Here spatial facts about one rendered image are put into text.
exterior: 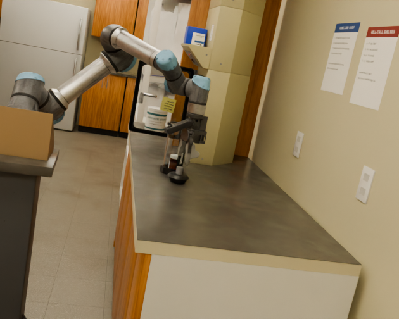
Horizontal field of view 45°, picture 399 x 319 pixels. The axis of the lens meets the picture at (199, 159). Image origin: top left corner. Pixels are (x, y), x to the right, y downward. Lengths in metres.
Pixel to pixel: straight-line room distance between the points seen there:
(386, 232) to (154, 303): 0.72
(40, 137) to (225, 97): 0.90
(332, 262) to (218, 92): 1.13
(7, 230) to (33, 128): 0.44
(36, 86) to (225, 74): 0.87
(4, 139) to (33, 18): 5.32
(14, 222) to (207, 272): 0.95
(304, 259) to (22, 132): 1.19
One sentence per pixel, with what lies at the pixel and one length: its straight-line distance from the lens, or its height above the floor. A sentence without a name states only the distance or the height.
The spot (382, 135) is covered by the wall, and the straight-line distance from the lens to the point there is 1.64.
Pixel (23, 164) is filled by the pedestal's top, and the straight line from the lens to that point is 1.96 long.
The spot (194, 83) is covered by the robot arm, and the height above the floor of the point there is 1.36.
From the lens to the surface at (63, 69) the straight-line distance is 7.24.
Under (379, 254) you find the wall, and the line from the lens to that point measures 1.57.
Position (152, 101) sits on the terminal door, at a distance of 2.65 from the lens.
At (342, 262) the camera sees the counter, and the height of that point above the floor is 0.94.
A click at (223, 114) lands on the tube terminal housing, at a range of 2.38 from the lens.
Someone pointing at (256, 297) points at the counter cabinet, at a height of 0.80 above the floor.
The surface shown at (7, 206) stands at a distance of 2.08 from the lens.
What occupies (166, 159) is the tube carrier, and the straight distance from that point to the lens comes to 2.08.
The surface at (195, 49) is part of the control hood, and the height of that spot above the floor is 1.49.
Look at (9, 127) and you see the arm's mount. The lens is 2.04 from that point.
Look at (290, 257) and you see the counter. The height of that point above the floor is 0.94.
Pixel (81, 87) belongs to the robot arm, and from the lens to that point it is 2.22.
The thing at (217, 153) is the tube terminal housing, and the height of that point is 1.00.
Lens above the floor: 1.47
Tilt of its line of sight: 12 degrees down
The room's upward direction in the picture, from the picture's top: 11 degrees clockwise
